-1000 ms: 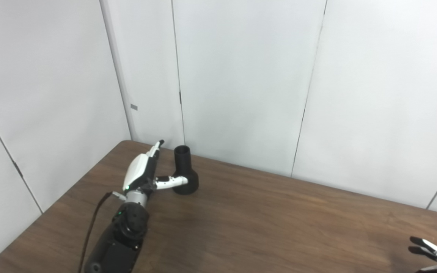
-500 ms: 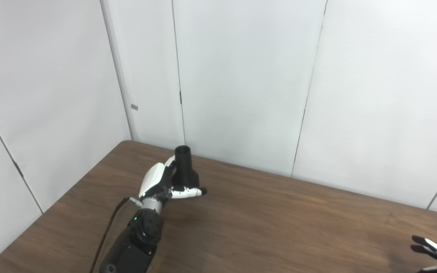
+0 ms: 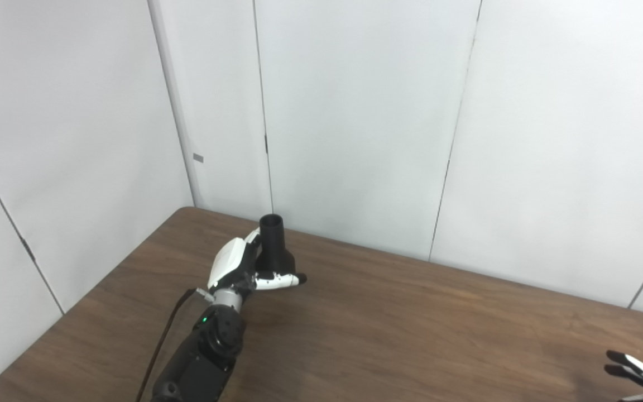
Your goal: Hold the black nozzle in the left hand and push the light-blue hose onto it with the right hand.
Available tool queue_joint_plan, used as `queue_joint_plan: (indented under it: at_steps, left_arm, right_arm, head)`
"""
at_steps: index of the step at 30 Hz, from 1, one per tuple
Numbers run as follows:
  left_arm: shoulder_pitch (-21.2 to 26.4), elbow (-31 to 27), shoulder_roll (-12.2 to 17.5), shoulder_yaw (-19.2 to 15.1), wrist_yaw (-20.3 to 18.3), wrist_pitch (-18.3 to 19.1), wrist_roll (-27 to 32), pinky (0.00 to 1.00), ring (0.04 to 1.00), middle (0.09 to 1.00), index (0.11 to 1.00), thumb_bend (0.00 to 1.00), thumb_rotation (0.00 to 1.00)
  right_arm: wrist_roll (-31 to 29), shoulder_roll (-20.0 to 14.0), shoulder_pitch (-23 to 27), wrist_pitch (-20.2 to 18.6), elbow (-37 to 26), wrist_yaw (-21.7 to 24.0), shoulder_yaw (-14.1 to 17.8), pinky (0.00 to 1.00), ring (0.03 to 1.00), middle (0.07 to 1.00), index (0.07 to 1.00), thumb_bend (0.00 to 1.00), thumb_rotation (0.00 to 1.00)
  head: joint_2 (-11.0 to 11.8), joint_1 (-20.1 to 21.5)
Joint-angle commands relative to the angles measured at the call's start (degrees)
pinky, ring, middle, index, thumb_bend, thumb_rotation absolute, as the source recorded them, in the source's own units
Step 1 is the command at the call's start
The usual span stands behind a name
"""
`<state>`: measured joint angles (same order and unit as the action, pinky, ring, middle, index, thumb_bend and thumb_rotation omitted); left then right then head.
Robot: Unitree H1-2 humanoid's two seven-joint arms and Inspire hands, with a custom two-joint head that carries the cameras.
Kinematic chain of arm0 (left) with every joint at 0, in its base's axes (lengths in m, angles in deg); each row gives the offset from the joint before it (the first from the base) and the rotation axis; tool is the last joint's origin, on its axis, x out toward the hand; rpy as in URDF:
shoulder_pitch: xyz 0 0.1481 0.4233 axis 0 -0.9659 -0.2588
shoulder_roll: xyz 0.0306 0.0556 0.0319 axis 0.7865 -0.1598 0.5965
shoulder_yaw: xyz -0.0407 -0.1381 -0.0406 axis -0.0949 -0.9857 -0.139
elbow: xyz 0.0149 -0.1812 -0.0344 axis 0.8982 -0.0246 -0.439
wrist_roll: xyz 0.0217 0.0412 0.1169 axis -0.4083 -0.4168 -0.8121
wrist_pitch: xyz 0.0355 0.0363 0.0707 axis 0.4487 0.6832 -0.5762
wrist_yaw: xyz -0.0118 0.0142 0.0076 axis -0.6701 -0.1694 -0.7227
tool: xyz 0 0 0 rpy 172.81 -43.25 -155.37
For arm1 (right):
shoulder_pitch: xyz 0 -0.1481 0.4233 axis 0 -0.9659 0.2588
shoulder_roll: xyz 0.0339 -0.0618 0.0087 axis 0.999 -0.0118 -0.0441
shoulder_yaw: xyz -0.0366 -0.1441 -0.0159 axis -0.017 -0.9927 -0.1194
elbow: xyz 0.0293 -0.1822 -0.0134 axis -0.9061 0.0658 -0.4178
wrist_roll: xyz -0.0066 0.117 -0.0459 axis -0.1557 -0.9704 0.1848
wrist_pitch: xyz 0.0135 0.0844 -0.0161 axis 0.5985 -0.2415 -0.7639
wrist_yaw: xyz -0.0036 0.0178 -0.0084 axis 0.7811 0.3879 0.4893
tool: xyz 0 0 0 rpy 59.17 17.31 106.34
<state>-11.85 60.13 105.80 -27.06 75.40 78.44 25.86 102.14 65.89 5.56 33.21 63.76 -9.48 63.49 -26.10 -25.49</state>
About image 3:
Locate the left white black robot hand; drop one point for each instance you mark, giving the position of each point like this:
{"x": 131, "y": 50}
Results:
{"x": 232, "y": 259}

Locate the black funnel-shaped nozzle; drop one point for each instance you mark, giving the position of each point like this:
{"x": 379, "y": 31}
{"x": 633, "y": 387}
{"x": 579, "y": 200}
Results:
{"x": 274, "y": 251}

